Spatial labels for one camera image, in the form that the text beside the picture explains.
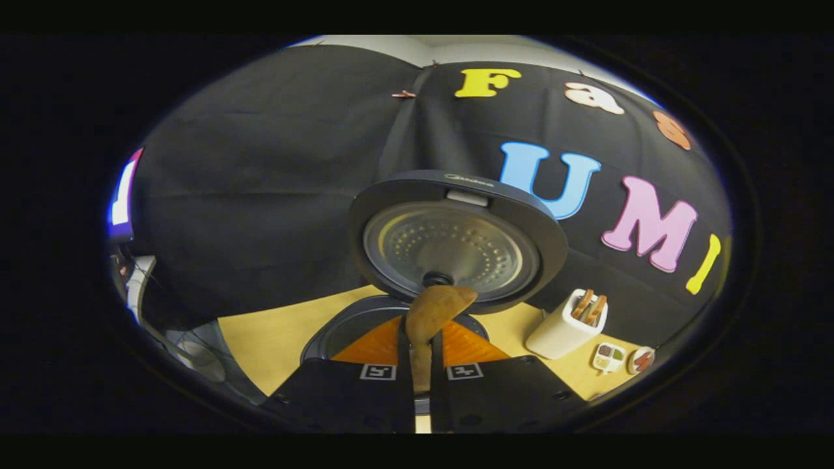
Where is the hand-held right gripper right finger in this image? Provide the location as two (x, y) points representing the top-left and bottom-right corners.
(430, 319), (587, 434)

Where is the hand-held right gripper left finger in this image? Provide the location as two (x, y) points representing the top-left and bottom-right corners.
(264, 317), (416, 434)

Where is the wooden spoon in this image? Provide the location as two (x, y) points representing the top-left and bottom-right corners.
(405, 285), (478, 395)

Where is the dark blue rice cooker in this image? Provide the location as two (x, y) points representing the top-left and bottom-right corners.
(300, 169), (569, 365)

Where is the white toaster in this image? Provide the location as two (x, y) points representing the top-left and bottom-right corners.
(525, 289), (609, 360)

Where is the white divided grain dish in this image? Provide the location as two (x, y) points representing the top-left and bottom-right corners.
(592, 343), (626, 375)

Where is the white plate with red slices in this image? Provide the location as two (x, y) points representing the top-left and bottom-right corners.
(627, 346), (656, 375)

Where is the black backdrop cloth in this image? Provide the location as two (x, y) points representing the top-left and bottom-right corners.
(130, 44), (734, 346)

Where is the lit monitor screen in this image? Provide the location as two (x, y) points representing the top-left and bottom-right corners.
(108, 147), (144, 243)

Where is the white curved frame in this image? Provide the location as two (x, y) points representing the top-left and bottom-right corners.
(126, 255), (157, 325)

